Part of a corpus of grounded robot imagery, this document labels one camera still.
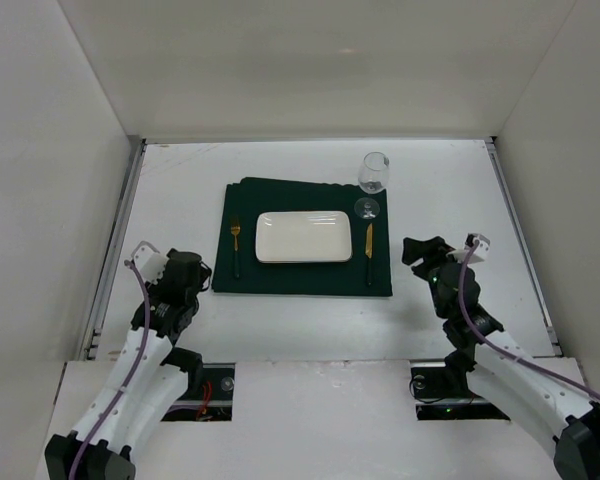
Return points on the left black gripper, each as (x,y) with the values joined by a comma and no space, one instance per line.
(200,273)

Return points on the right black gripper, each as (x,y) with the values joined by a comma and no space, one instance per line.
(431,261)

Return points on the gold knife dark handle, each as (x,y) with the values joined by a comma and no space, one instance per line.
(369,254)

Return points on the dark green cloth placemat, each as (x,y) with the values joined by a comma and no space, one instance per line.
(253,196)

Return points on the gold fork dark handle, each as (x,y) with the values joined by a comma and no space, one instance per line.
(235,229)

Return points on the clear wine glass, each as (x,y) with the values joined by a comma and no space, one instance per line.
(373,178)

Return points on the white rectangular plate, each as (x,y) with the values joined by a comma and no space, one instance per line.
(303,237)

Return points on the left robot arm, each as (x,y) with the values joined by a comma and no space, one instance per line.
(150,374)

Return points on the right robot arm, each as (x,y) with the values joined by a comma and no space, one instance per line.
(562,415)

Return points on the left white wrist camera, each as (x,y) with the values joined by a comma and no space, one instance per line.
(148,261)

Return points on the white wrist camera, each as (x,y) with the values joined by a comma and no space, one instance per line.
(148,261)
(475,250)

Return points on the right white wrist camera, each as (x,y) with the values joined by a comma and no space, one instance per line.
(475,250)

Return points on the left aluminium table rail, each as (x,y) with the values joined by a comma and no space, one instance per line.
(97,311)

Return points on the aluminium table rail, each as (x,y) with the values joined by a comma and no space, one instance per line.
(97,311)
(491,148)

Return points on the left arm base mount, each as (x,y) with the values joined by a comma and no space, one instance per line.
(209,400)

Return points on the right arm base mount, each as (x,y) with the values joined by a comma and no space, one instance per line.
(441,393)

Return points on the right aluminium table rail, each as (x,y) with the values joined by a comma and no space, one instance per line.
(491,148)

